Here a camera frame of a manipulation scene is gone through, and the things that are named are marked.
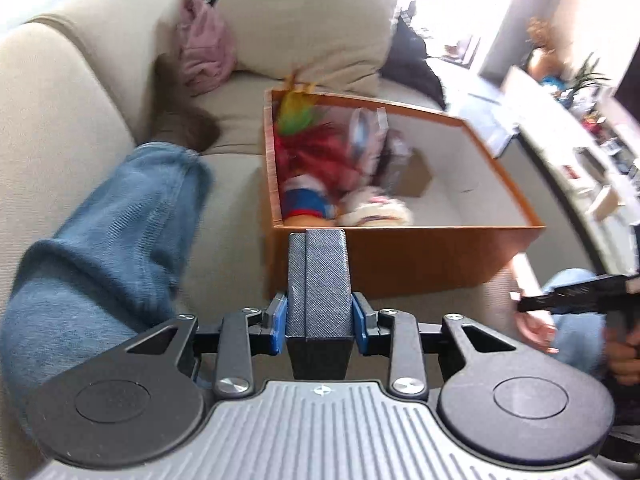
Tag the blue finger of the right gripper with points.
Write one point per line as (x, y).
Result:
(567, 299)

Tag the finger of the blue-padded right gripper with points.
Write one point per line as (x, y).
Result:
(395, 335)

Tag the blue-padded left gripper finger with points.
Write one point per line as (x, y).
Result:
(243, 334)

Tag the black textured box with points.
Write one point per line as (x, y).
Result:
(319, 332)

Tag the crochet bunny doll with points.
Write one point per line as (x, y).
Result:
(371, 206)

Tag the slim black photo card box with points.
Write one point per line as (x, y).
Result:
(393, 161)

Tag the colourful feather toy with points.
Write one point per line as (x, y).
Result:
(307, 144)

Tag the pink card holder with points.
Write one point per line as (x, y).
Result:
(367, 133)

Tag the brown cardboard box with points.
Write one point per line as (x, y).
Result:
(415, 177)

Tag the person's right hand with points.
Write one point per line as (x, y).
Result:
(621, 359)

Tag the right blue jeans leg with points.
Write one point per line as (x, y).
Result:
(580, 343)

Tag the blue jeans leg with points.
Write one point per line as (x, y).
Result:
(580, 343)
(110, 272)

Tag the white coffee table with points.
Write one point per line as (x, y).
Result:
(588, 224)

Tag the orange cardboard box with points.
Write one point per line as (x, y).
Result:
(468, 225)

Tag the green potted plant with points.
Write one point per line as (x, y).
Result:
(586, 76)

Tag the brown sock foot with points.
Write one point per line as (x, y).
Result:
(176, 119)

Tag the copper vase with flowers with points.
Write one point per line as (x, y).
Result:
(544, 60)

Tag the black jacket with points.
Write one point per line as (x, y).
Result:
(406, 63)

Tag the pink cloth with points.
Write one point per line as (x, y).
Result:
(205, 47)

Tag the beige sofa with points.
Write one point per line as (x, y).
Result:
(75, 101)

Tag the beige cushion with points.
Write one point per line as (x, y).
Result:
(337, 44)

